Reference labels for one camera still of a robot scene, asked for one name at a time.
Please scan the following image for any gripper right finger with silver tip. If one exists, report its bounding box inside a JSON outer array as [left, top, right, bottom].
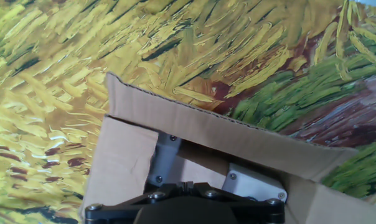
[[221, 162, 289, 203]]

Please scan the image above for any gripper left finger with silver tip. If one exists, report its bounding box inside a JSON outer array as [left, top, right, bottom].
[[146, 132, 183, 188]]

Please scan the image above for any brown cardboard box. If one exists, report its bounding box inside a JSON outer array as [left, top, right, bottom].
[[78, 72, 376, 224]]

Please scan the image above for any Van Gogh painting print cloth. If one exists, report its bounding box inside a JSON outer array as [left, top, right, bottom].
[[0, 0, 376, 224]]

